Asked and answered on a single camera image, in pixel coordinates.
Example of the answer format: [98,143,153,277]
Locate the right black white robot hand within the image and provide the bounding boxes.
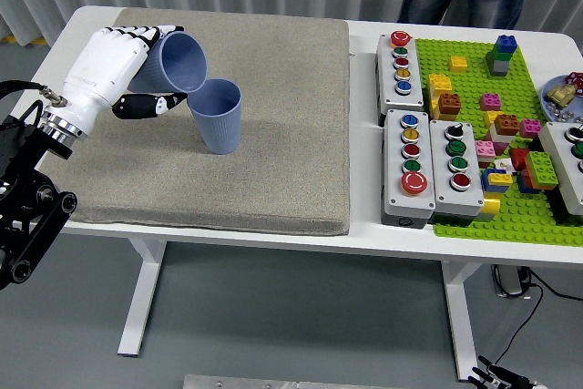
[468,354,543,389]

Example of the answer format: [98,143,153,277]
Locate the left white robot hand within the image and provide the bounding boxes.
[57,24,189,138]

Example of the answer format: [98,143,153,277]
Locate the blue ribbed plastic cup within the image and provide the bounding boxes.
[128,31,210,95]
[187,77,242,156]

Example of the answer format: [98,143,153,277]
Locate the grey power strip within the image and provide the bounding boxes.
[490,263,532,299]

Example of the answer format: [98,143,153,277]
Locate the grey box with black selector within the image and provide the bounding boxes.
[429,118,486,226]

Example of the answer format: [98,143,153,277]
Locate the grey-brown fabric mat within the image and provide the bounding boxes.
[39,6,351,236]

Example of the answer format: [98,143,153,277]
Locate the blue toy brick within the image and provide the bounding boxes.
[481,167,511,194]
[495,34,519,54]

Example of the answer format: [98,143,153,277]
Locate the large green toy brick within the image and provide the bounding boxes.
[524,150,560,189]

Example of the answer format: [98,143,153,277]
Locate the grey five-button control box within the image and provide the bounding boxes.
[381,108,437,228]
[374,30,426,127]

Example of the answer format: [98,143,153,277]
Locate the red toy brick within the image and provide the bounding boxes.
[508,147,532,172]

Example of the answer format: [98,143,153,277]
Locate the cream button control box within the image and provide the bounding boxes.
[537,120,583,218]

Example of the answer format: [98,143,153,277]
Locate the white toy brick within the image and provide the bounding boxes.
[485,127,514,147]

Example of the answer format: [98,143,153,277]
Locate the brown toy brick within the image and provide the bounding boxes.
[437,92,463,116]
[494,114,520,136]

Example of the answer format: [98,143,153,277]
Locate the white table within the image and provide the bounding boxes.
[0,5,583,382]

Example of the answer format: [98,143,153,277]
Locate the pale blue dish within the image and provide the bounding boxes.
[540,75,583,122]

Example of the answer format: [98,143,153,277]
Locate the brass pipe fitting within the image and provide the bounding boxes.
[546,83,576,106]

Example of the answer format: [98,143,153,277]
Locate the green studded baseplate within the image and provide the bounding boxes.
[414,37,583,248]

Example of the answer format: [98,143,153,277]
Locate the grey toy brick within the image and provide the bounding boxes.
[485,52,510,77]

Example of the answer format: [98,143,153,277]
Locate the black power cable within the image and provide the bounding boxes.
[482,265,583,374]

